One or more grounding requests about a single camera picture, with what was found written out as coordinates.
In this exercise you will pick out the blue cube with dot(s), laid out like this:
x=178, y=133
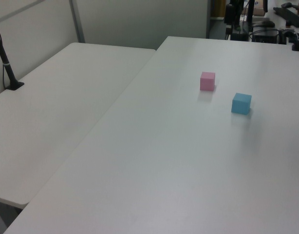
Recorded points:
x=240, y=104

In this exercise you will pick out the black equipment box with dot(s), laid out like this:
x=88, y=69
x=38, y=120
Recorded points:
x=265, y=39

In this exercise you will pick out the black keyboard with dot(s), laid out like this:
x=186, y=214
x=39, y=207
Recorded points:
x=289, y=16

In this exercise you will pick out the dark computer mouse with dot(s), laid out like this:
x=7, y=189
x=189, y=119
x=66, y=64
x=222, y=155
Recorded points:
x=287, y=4

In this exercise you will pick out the grey metal partition post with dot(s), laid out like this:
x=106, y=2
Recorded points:
x=76, y=22

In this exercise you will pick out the black camera stand pole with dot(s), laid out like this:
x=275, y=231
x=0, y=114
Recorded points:
x=6, y=67

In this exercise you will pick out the black table clamp mount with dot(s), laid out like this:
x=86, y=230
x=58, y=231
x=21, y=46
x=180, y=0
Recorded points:
x=298, y=44

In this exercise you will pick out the black monitor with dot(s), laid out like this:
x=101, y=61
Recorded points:
x=229, y=14

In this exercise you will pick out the pink cube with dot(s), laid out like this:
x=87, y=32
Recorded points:
x=207, y=83

